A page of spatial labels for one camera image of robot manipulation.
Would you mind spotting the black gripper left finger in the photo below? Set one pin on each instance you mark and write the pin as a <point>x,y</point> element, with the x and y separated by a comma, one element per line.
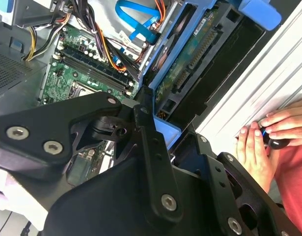
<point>37,119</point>

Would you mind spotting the hard disk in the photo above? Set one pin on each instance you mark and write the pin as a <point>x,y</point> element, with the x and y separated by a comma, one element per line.
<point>190,61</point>

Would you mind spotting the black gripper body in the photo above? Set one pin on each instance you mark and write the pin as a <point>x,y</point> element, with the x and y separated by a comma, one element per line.
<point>104,209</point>

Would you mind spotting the person's left hand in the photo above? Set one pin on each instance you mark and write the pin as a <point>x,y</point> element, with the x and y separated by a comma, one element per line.
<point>256,157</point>

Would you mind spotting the person's right hand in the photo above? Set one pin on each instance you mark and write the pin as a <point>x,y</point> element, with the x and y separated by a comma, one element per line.
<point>293,123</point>

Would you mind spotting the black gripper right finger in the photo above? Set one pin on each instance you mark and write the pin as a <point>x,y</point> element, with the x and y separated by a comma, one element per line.
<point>215,177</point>

